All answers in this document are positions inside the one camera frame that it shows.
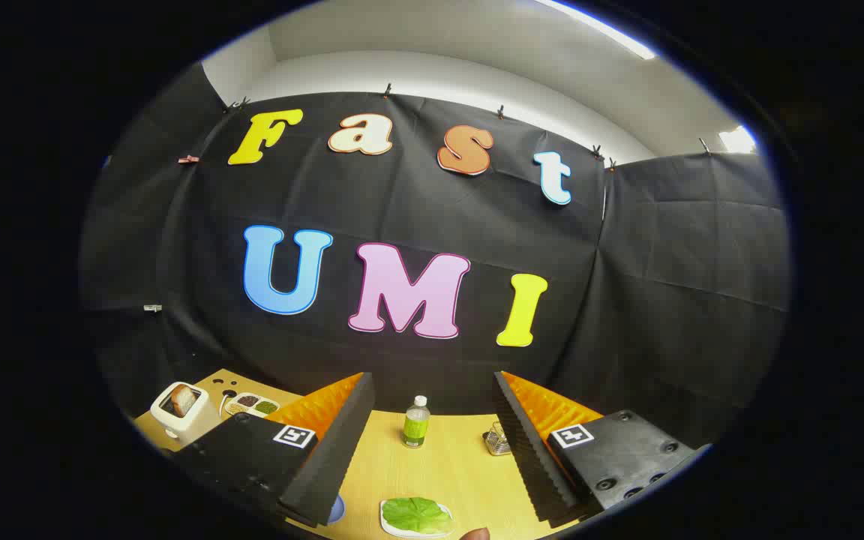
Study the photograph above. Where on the blue round plate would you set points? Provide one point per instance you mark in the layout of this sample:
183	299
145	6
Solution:
336	510

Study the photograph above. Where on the white bread slice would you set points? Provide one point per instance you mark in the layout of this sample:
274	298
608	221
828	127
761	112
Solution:
183	401

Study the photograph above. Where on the green lettuce leaf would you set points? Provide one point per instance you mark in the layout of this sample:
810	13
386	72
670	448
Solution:
417	515

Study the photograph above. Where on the green drink bottle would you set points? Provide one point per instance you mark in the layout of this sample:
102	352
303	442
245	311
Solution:
415	427

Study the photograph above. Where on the white square plate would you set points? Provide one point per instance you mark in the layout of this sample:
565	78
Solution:
385	523

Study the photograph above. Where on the black backdrop cloth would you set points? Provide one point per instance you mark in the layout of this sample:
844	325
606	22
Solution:
627	300

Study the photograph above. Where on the white divided condiment tray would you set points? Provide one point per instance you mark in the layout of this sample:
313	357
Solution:
252	406

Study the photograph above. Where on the white toaster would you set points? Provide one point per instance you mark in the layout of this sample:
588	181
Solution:
192	429

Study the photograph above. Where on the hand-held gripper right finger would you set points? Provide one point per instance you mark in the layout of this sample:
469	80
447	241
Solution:
529	457

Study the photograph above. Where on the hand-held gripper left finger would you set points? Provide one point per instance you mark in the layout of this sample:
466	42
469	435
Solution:
331	457

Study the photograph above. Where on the small ceiling light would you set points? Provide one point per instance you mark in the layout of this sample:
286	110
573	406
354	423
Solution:
737	140

